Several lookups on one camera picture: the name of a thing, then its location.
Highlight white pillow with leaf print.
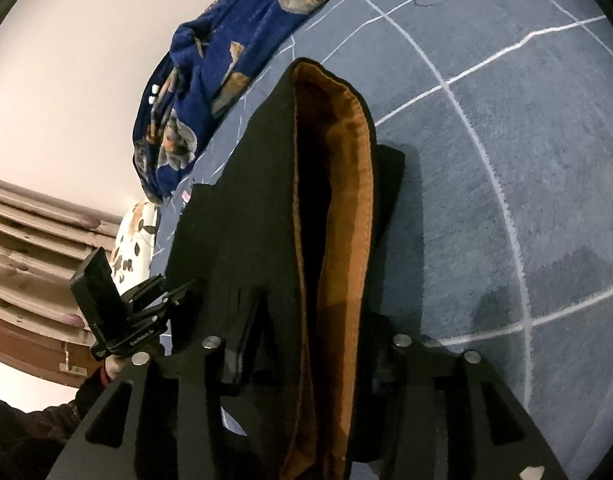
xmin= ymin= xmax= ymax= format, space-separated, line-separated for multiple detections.
xmin=110 ymin=200 xmax=158 ymax=295

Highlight black pants with orange lining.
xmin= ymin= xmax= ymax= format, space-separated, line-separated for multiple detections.
xmin=164 ymin=58 xmax=404 ymax=479

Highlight grey-blue bedsheet with white lines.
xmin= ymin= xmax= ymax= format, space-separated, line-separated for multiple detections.
xmin=151 ymin=0 xmax=613 ymax=479

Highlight dark brown wooden cabinet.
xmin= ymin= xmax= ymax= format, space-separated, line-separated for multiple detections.
xmin=0 ymin=319 xmax=100 ymax=388

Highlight beige patterned curtain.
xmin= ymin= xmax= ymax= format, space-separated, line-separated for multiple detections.
xmin=0 ymin=180 xmax=120 ymax=347

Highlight person's left hand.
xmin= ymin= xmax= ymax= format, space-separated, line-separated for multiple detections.
xmin=100 ymin=356 xmax=131 ymax=388

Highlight blue fleece blanket with dogs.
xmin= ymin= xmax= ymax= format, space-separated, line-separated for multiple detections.
xmin=132 ymin=0 xmax=329 ymax=205

